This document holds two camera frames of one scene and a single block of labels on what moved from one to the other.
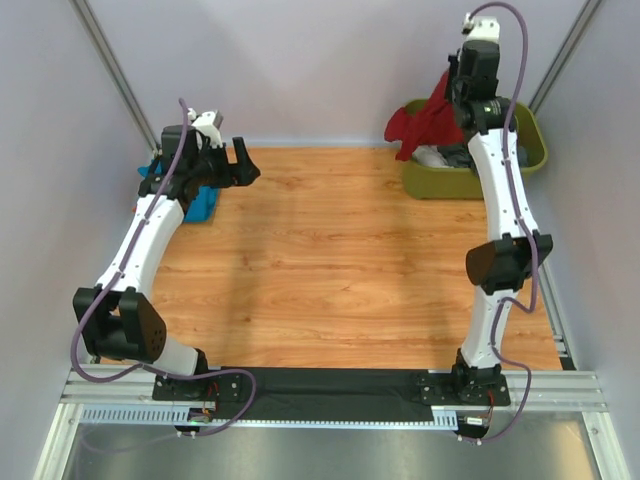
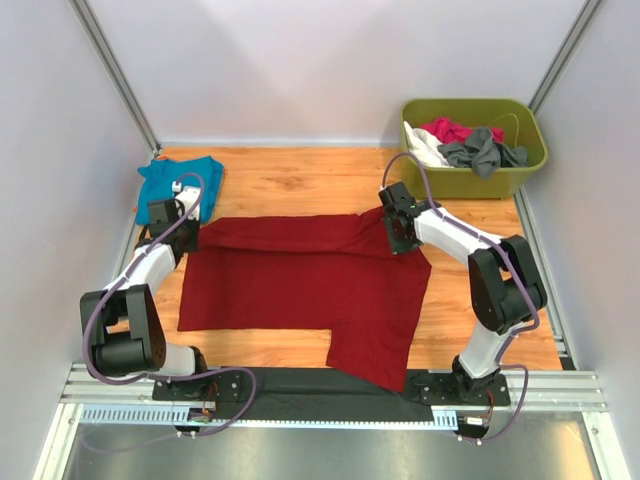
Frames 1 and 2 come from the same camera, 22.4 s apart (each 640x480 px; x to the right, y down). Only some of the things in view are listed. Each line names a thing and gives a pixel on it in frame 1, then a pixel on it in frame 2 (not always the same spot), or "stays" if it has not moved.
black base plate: [328, 394] stays
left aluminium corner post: [86, 12] stays
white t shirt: [431, 156] stays
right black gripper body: [452, 89] -> [400, 245]
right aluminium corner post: [576, 39] stays
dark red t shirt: [437, 124] -> [338, 273]
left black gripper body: [212, 167] -> [188, 229]
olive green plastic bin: [427, 182] stays
